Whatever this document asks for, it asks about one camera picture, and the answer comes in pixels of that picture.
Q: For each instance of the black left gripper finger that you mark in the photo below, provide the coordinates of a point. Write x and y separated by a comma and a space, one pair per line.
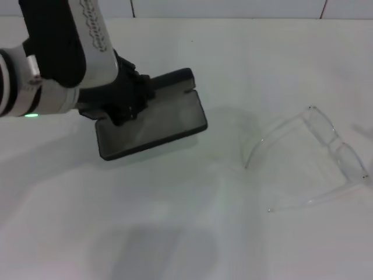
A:
131, 112

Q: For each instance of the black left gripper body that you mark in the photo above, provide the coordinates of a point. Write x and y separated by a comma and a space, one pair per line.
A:
131, 84

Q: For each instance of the black glasses case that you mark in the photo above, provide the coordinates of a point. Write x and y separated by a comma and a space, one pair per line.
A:
163, 125

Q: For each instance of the clear plastic glasses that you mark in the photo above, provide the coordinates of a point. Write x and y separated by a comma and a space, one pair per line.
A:
313, 108

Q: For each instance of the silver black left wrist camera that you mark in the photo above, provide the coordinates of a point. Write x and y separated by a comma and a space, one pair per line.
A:
58, 43

